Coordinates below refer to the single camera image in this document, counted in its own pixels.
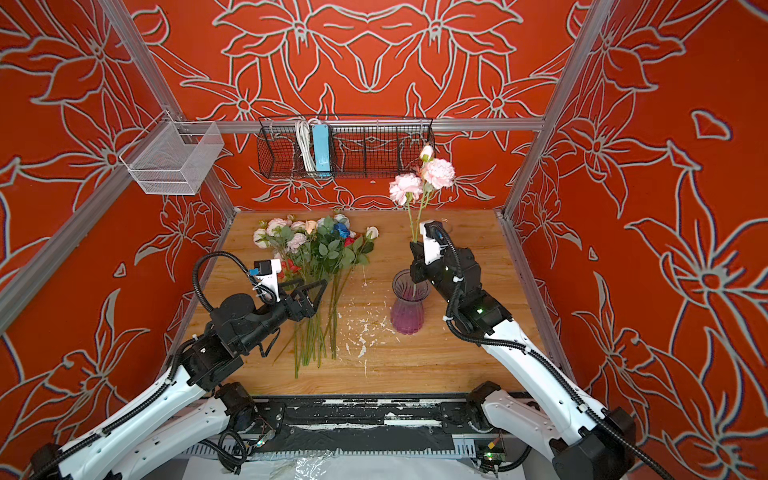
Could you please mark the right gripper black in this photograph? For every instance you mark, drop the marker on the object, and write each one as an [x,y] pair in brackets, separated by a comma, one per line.
[418,273]

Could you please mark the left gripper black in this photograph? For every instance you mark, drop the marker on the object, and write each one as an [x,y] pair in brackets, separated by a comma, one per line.
[306,308]

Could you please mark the purple ribbed glass vase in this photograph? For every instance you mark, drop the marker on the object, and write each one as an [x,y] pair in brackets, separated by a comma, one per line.
[407,314]

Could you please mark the white rose flower stem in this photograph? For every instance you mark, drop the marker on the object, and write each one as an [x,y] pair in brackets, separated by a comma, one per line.
[355,248]

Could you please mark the pink peony flower stem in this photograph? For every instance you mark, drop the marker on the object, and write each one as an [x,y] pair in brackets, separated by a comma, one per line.
[415,190]

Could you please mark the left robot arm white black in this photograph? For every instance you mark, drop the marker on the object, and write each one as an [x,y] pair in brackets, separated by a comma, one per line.
[192,400]

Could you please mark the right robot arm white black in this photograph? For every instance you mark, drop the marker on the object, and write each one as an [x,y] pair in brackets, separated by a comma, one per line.
[581,437]

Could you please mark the mixed flower bunch on table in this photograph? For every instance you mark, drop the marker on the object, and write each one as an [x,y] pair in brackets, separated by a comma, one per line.
[313,246]

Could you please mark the blue flat box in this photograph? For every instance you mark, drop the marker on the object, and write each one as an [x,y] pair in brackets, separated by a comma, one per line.
[321,141]

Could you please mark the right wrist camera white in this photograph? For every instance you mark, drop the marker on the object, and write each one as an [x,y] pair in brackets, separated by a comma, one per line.
[434,239]

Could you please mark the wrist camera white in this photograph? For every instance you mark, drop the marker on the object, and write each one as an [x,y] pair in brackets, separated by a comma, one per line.
[264,279]
[434,239]

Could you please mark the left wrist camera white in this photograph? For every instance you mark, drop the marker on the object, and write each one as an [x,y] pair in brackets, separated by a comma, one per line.
[264,279]

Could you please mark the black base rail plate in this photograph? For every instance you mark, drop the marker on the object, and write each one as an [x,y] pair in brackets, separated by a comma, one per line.
[416,425]

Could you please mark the black wire wall basket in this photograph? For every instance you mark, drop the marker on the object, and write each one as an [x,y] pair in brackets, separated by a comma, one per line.
[361,147]

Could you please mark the white mesh wall basket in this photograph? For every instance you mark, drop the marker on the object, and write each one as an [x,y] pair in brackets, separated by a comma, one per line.
[169,162]

